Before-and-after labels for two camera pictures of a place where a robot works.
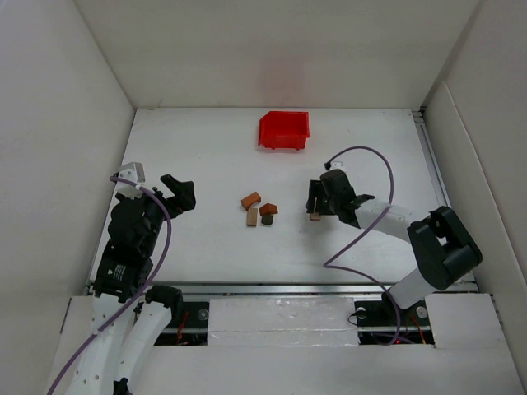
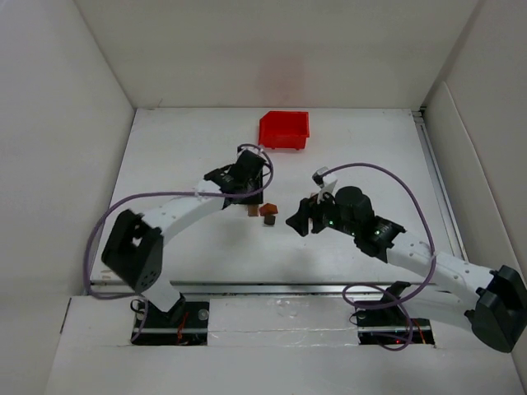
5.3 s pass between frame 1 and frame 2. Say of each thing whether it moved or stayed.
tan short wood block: moved
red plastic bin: stayed
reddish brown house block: stayed
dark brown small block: stayed
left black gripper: moved
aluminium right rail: stayed
